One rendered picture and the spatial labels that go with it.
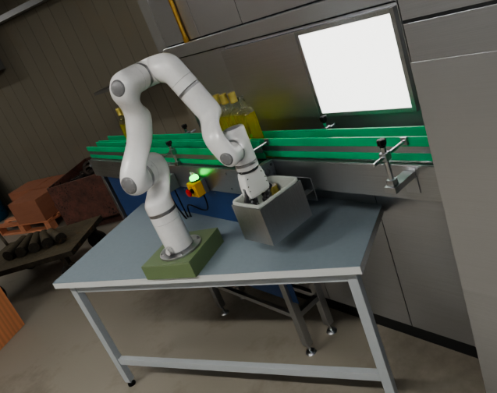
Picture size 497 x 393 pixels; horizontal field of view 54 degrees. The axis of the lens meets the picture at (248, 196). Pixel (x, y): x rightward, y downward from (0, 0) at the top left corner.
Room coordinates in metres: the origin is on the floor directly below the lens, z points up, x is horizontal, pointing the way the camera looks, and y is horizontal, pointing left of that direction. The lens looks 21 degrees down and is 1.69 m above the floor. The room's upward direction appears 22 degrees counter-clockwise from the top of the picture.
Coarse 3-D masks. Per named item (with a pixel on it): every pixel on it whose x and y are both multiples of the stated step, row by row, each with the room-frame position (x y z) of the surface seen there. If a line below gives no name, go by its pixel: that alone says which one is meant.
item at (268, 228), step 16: (288, 192) 1.68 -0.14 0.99; (304, 192) 1.76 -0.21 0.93; (240, 208) 1.69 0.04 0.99; (256, 208) 1.62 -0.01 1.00; (272, 208) 1.63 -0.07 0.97; (288, 208) 1.66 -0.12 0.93; (304, 208) 1.70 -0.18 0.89; (240, 224) 1.73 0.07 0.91; (256, 224) 1.64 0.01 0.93; (272, 224) 1.61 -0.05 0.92; (288, 224) 1.65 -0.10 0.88; (256, 240) 1.68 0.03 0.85; (272, 240) 1.60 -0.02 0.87
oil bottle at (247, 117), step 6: (240, 108) 2.05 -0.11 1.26; (246, 108) 2.03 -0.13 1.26; (252, 108) 2.04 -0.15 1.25; (240, 114) 2.04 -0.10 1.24; (246, 114) 2.01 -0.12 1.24; (252, 114) 2.03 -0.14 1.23; (240, 120) 2.05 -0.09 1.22; (246, 120) 2.02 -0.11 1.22; (252, 120) 2.02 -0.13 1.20; (246, 126) 2.03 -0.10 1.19; (252, 126) 2.02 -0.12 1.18; (258, 126) 2.03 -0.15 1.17; (252, 132) 2.01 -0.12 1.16; (258, 132) 2.03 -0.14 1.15
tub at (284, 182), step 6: (270, 180) 1.84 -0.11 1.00; (276, 180) 1.81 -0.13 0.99; (282, 180) 1.78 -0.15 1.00; (288, 180) 1.76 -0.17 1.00; (294, 180) 1.70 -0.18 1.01; (282, 186) 1.79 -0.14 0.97; (288, 186) 1.68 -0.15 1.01; (270, 192) 1.83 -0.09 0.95; (282, 192) 1.67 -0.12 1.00; (240, 198) 1.75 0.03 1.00; (258, 198) 1.79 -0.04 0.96; (270, 198) 1.63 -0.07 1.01; (234, 204) 1.71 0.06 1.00; (240, 204) 1.68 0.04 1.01; (246, 204) 1.66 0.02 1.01; (252, 204) 1.64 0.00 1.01; (258, 204) 1.61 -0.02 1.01; (264, 204) 1.61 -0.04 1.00
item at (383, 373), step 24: (96, 288) 2.19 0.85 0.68; (120, 288) 2.10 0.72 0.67; (144, 288) 2.02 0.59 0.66; (168, 288) 1.95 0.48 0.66; (360, 288) 1.47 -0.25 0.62; (360, 312) 1.48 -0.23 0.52; (120, 360) 2.26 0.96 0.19; (144, 360) 2.16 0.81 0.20; (168, 360) 2.09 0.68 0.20; (192, 360) 2.02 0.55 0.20; (216, 360) 1.95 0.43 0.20; (384, 360) 1.47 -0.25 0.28; (384, 384) 1.49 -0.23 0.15
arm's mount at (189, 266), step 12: (216, 228) 1.98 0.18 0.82; (204, 240) 1.91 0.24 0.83; (216, 240) 1.95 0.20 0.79; (156, 252) 2.00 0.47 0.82; (192, 252) 1.84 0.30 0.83; (204, 252) 1.86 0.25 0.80; (144, 264) 1.92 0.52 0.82; (156, 264) 1.87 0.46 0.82; (168, 264) 1.83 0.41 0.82; (180, 264) 1.79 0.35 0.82; (192, 264) 1.78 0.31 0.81; (204, 264) 1.84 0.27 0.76; (156, 276) 1.88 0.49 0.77; (168, 276) 1.84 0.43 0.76; (180, 276) 1.81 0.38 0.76; (192, 276) 1.78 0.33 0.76
